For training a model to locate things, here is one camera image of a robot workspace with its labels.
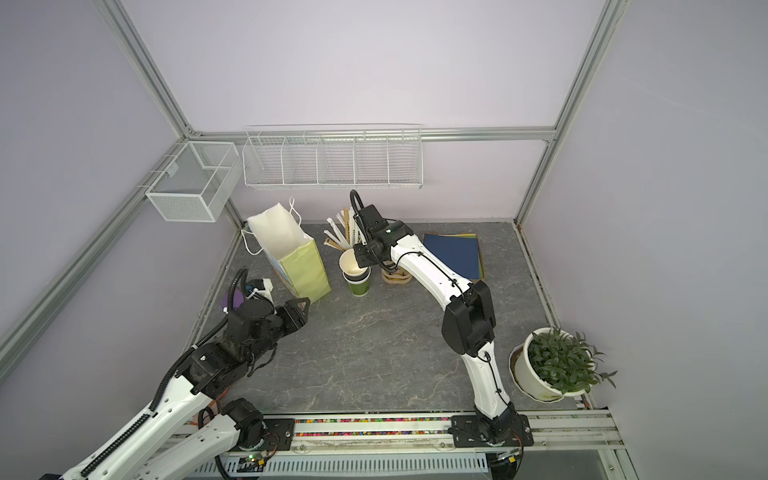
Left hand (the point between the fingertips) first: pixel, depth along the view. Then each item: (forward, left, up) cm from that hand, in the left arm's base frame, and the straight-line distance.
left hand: (303, 308), depth 74 cm
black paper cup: (+18, -10, -7) cm, 21 cm away
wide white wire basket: (+51, -6, +10) cm, 52 cm away
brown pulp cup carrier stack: (+18, -25, -16) cm, 35 cm away
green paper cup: (+15, -12, -16) cm, 25 cm away
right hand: (+18, -15, -4) cm, 24 cm away
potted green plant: (-17, -59, -3) cm, 61 cm away
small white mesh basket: (+42, +38, +7) cm, 57 cm away
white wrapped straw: (+31, -8, -7) cm, 33 cm away
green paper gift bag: (+31, +13, -4) cm, 34 cm away
